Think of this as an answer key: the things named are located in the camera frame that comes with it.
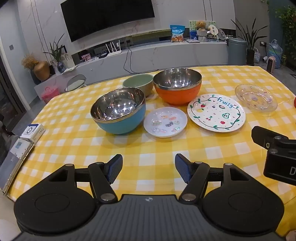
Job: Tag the green picture board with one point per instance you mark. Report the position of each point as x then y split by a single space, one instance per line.
192 30

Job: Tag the woven basket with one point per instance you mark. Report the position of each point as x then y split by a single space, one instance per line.
257 56

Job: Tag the black television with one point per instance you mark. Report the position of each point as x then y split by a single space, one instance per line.
104 16

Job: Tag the clear glass plate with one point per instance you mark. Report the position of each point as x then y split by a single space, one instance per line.
255 98

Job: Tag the brown teddy bear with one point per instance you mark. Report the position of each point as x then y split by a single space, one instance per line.
202 25

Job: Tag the dried flowers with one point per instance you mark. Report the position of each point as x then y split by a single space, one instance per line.
29 61

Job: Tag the white router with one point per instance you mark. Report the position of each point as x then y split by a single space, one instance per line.
113 52

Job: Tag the small white plate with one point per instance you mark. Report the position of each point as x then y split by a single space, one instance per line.
165 115

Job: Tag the pink basket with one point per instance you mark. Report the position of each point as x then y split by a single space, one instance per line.
49 94

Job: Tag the leafy green plant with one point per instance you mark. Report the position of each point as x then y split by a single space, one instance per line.
289 25

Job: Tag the potted plant black pot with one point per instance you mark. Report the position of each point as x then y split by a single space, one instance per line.
250 55

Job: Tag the white hand fan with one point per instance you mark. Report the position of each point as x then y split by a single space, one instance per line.
214 29

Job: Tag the white box blue print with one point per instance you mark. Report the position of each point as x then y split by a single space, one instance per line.
33 131

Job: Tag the fruit-print white plate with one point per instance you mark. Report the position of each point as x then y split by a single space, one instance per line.
216 115

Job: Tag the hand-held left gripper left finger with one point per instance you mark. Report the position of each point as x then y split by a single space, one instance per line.
115 168

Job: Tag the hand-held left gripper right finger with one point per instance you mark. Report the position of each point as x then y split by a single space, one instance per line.
182 168

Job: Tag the green ceramic bowl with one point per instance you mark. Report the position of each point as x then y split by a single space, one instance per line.
137 81

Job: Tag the yellow checked tablecloth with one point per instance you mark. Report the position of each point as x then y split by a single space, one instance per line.
148 144

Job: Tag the pink photo card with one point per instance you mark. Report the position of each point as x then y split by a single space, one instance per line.
85 57

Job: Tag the beige space heater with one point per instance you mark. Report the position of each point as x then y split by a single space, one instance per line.
271 64

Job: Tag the blue steel-lined bowl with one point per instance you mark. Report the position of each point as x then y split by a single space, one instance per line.
118 109

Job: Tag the red cup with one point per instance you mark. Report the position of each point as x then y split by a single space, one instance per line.
294 102

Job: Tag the gold vase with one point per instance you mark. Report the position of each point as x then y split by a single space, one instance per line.
42 70

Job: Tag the flat white blue box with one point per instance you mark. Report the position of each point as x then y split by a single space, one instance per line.
20 148

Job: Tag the blue snack bag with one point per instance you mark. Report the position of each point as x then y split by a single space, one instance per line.
177 33

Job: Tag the blue water jug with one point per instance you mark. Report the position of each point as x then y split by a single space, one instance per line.
275 49

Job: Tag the white tv cabinet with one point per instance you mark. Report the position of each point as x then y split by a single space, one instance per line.
161 53

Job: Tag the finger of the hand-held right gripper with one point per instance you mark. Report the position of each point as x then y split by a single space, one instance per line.
262 135

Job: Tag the white picture frame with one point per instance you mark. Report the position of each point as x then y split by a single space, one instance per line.
69 60

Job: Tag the blue vase with plant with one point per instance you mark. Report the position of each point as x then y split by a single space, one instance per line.
61 67

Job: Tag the grey trash bin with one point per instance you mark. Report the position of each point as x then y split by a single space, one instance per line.
237 52

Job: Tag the orange steel-lined bowl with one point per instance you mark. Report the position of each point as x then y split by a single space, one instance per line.
177 92

